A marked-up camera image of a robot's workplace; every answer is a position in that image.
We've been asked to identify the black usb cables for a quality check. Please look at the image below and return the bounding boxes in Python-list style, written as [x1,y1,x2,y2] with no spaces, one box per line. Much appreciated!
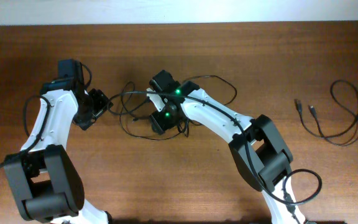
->
[107,75,238,141]

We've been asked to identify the separated black usb cable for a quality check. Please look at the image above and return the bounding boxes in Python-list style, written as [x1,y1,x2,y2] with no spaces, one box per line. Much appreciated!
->
[294,79,358,147]

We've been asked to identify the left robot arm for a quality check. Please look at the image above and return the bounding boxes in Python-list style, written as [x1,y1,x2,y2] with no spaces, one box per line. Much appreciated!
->
[4,59,113,223]

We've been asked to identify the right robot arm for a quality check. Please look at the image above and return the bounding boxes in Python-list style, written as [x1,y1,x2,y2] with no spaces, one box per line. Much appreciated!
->
[147,70,307,223]

